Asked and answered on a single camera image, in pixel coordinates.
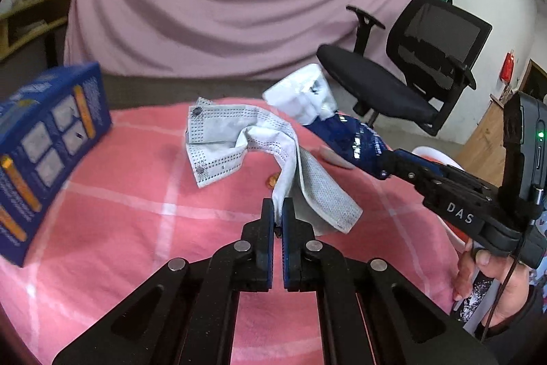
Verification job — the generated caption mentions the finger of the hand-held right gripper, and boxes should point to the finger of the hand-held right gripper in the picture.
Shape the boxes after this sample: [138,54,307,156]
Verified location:
[377,148,433,195]
[411,153,466,178]

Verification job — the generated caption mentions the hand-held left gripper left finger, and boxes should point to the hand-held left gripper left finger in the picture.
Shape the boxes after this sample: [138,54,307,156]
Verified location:
[51,197,274,365]

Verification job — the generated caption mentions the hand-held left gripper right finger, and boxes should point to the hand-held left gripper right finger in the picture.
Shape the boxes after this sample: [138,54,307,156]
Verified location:
[281,197,498,365]

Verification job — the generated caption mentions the white and pink basin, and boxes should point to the white and pink basin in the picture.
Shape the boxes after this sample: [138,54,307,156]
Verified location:
[411,147,468,252]

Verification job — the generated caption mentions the white perforated wrapper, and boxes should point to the white perforated wrapper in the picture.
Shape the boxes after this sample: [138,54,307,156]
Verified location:
[185,96,364,237]

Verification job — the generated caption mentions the blue and white bag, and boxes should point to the blue and white bag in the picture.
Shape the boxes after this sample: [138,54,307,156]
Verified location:
[262,63,391,180]

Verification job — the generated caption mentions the person's right forearm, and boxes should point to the person's right forearm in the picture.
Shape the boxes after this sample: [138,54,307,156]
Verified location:
[481,284,547,365]

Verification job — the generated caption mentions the person's right hand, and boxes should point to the person's right hand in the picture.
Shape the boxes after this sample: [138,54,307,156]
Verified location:
[452,243,533,327]

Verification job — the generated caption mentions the wooden cabinet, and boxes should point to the wooden cabinet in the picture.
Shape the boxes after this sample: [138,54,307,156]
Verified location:
[464,93,513,173]

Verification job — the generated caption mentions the black mesh office chair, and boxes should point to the black mesh office chair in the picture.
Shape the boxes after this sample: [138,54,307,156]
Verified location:
[316,0,493,137]

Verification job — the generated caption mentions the pink checked blanket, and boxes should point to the pink checked blanket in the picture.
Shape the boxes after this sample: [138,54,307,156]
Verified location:
[0,97,466,365]

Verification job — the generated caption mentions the blue cardboard box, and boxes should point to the blue cardboard box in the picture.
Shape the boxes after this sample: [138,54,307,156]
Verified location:
[0,62,113,268]

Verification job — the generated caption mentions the wooden shelf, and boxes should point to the wooden shelf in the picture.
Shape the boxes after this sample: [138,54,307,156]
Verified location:
[0,0,71,62]

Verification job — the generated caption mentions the black cable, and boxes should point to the black cable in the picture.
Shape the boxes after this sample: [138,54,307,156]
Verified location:
[482,185,540,342]

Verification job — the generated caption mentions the red wall hanging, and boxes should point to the red wall hanging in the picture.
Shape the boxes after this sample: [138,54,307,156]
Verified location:
[500,53,516,83]

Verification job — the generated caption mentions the dark wooden frame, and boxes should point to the dark wooden frame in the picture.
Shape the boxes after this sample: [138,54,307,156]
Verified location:
[517,59,547,101]

